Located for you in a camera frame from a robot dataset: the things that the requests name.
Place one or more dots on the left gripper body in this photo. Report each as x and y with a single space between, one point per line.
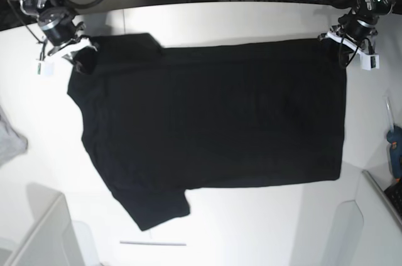
356 32

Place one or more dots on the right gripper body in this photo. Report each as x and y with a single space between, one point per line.
61 32

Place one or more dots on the black T-shirt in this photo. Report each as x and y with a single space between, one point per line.
160 121

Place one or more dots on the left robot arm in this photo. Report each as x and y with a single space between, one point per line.
365 8

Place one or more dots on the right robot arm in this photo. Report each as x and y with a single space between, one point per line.
27 13

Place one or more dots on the blue glue gun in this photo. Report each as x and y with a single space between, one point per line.
393 137

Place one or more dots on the grey cloth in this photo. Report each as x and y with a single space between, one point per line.
13 144

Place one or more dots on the black keyboard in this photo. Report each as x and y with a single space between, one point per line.
394 194

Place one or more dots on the white left bin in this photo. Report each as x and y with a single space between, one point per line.
37 229

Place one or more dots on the white bin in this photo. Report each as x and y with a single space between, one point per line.
365 230
37 229

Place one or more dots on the white right bin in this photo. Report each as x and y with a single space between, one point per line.
365 230

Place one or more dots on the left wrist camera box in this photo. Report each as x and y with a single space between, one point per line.
369 62

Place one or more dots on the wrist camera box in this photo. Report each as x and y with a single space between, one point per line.
369 62
45 68

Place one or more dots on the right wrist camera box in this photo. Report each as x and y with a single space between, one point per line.
45 68

